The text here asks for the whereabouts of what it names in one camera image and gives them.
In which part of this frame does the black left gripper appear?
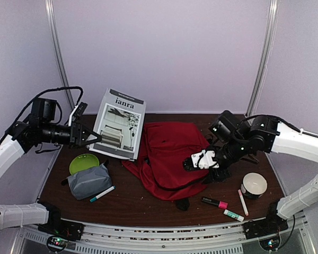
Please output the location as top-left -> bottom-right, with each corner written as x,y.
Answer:
40,121 -> 101,149

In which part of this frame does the black white magazine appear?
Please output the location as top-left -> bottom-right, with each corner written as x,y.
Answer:
89,88 -> 146,161

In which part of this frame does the grey pencil pouch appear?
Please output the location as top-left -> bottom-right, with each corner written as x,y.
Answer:
60,160 -> 113,201

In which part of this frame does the red student backpack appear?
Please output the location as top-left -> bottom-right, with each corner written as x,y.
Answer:
122,122 -> 209,211

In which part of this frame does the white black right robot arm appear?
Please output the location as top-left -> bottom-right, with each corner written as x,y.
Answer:
191,110 -> 318,234

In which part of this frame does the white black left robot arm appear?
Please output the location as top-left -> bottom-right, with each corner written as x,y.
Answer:
0,98 -> 102,235

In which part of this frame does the green plate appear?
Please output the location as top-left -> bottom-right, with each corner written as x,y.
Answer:
69,153 -> 100,175

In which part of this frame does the pink white pen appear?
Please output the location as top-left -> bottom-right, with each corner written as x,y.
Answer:
238,189 -> 249,216

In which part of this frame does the pink black highlighter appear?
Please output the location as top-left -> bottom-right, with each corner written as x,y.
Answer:
201,197 -> 228,209

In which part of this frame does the white dark bowl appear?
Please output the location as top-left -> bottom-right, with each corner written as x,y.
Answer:
240,173 -> 268,199

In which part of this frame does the green white glue stick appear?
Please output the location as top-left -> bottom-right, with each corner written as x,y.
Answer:
223,210 -> 244,222

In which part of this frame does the teal white marker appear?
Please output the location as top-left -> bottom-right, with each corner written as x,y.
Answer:
90,186 -> 116,203

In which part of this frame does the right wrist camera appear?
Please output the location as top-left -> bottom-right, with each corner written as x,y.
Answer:
183,149 -> 219,171

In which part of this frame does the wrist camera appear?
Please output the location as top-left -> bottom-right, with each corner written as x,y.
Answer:
67,102 -> 88,126
183,149 -> 219,171

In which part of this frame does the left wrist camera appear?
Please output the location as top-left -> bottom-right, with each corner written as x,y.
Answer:
67,102 -> 88,126

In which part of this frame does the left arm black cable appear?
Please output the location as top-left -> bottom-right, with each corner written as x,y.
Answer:
0,86 -> 84,138

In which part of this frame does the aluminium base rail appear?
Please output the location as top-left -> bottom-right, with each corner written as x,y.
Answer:
9,212 -> 317,253

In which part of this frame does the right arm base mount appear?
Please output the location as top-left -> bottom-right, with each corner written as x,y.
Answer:
242,218 -> 289,240

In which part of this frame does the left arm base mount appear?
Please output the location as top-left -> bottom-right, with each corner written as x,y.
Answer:
38,220 -> 84,241

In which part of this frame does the left aluminium corner post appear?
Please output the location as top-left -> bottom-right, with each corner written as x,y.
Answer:
44,0 -> 76,106

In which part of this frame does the aluminium corner post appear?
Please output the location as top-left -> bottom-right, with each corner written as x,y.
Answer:
245,0 -> 279,116
44,0 -> 76,106

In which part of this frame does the right aluminium corner post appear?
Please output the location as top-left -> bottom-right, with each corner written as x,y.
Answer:
245,0 -> 279,116

